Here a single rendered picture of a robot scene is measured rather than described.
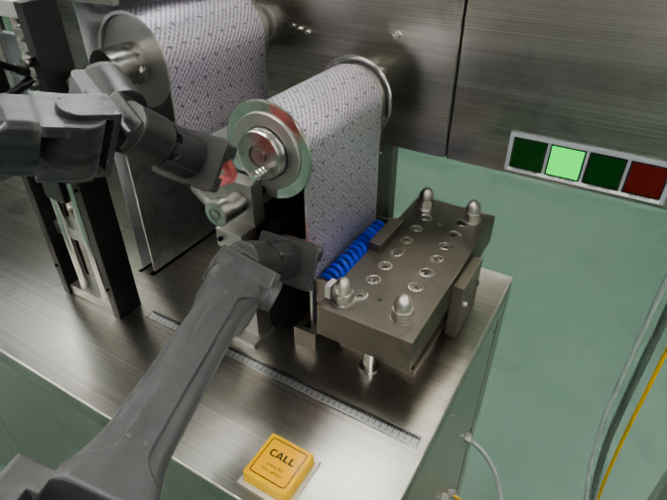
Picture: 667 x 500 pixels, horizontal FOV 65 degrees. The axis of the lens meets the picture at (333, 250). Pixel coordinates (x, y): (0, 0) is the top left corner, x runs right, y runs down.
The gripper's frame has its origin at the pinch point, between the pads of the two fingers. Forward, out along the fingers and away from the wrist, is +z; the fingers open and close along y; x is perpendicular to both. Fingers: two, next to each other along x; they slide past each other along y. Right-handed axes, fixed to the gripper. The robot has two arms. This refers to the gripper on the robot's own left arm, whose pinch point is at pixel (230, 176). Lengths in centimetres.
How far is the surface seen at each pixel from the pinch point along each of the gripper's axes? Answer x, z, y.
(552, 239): 39, 239, 24
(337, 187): 4.7, 15.6, 8.4
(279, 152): 5.1, 0.5, 5.9
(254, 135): 6.2, -0.8, 2.1
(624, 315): 11, 205, 65
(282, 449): -33.2, 7.5, 18.2
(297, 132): 8.3, 0.2, 7.7
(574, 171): 21, 33, 39
